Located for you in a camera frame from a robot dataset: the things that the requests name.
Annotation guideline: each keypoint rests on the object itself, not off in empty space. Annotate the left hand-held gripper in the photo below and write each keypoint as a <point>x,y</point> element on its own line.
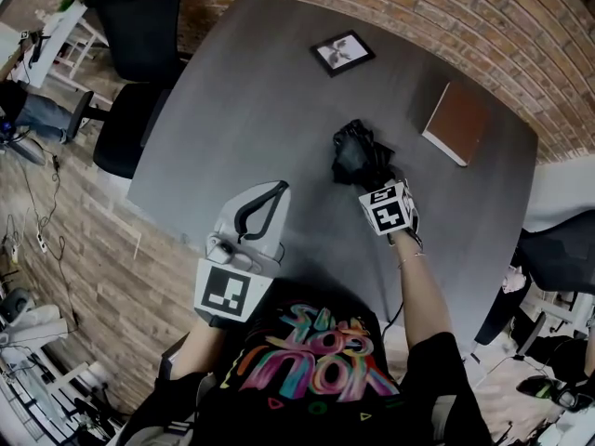
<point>223,291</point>

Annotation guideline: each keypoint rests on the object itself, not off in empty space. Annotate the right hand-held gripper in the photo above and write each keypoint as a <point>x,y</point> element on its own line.
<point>388,214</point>

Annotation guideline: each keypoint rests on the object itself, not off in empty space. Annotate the black folding umbrella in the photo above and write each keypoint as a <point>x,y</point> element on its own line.
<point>353,151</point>

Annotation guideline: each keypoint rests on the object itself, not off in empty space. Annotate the person's right forearm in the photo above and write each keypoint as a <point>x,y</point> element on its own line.
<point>418,295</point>

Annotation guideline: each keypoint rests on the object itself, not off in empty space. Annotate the person's left forearm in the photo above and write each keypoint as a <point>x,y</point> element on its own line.
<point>200,346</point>

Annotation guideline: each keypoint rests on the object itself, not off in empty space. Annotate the dark grey table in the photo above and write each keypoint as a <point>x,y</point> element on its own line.
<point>255,133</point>

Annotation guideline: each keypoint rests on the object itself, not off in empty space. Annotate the person's black printed t-shirt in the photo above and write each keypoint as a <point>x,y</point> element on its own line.
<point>325,305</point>

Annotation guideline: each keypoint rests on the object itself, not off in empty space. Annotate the brown book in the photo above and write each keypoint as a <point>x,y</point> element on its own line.
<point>458,119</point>

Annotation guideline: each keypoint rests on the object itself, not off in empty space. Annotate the thin wooden stick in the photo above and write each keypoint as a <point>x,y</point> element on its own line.
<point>137,244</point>

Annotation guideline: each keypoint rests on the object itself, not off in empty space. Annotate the pink plush toy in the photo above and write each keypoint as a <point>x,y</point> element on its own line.
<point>513,280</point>

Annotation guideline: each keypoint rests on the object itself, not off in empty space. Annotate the white desk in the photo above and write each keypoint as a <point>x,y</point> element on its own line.
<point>558,188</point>

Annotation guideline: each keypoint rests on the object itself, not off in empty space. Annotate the grey mesh office chair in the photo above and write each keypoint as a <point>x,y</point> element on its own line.
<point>562,258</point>

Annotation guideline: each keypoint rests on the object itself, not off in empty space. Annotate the white power strip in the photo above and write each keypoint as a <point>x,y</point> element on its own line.
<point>43,243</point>
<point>14,253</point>

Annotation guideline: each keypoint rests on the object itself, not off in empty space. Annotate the black office chair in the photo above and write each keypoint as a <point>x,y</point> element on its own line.
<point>139,26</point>

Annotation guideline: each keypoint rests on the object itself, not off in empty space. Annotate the white bag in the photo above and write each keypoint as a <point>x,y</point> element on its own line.
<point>42,318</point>

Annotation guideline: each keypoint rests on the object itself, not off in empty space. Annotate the black green shoe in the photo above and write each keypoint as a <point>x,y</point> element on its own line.
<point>548,390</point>

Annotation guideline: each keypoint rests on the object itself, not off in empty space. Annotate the grey round device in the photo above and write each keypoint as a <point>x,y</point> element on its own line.
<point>16,305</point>

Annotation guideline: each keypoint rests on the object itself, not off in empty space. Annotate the white shelf unit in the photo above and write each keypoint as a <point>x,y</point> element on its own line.
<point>60,30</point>

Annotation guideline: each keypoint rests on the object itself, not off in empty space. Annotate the green plant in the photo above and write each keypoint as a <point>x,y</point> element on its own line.
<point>72,2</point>

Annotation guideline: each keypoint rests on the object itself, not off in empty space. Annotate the black picture frame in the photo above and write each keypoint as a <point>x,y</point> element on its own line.
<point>341,53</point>

